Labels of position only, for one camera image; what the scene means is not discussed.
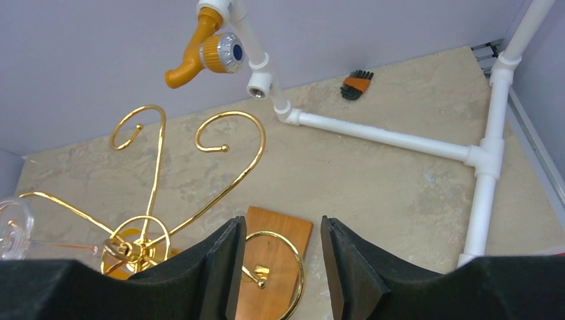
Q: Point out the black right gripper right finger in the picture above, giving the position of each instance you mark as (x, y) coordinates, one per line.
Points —
(367, 282)

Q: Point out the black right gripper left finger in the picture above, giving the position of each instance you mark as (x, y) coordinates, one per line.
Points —
(202, 282)

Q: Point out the clear tall flute glass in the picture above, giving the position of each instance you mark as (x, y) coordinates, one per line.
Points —
(17, 243)

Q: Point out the yellow plastic goblet far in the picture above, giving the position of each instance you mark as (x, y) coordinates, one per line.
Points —
(124, 260)

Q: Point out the small black orange object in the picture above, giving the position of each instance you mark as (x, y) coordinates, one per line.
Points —
(356, 84)

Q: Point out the white pvc pipe frame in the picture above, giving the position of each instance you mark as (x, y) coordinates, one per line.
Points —
(486, 158)

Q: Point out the brass faucet with blue handle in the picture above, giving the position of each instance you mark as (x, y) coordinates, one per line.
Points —
(208, 49)

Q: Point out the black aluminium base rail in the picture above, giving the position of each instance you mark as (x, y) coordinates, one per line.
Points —
(486, 55)

